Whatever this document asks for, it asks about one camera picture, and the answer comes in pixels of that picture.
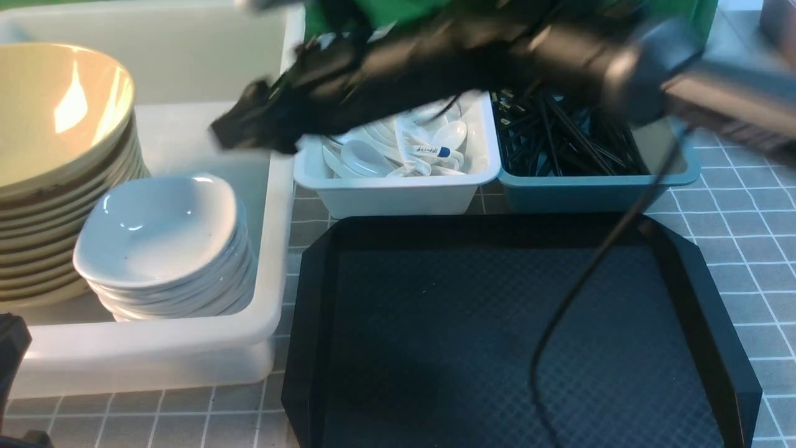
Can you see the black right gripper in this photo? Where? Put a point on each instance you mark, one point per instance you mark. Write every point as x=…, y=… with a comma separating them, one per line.
x=331, y=89

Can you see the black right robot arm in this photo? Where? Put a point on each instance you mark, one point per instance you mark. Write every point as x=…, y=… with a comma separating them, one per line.
x=637, y=72

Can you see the pile of white spoons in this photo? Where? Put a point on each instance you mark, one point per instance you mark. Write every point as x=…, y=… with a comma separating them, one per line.
x=424, y=142

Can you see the stack of yellow bowls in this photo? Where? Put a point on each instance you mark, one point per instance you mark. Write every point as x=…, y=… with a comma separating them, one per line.
x=68, y=135

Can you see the black serving tray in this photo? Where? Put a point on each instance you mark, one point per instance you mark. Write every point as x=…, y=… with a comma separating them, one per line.
x=419, y=332

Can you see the blue chopstick bin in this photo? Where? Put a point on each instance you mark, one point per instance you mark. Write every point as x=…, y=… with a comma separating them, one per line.
x=611, y=193

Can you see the stack of white dishes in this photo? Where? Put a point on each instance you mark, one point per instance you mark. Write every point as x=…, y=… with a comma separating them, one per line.
x=168, y=248

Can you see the green cloth backdrop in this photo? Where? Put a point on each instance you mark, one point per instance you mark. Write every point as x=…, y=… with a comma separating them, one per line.
x=699, y=14

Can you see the pile of black chopsticks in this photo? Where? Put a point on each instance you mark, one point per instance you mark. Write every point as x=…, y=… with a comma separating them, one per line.
x=551, y=136

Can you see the white spoon bin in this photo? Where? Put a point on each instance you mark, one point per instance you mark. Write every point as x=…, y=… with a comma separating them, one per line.
x=434, y=195

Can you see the large white plastic tub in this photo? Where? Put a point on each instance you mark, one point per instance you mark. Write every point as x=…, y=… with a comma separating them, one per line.
x=189, y=60

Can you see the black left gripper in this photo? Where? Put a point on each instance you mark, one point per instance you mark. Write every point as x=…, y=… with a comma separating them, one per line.
x=15, y=341

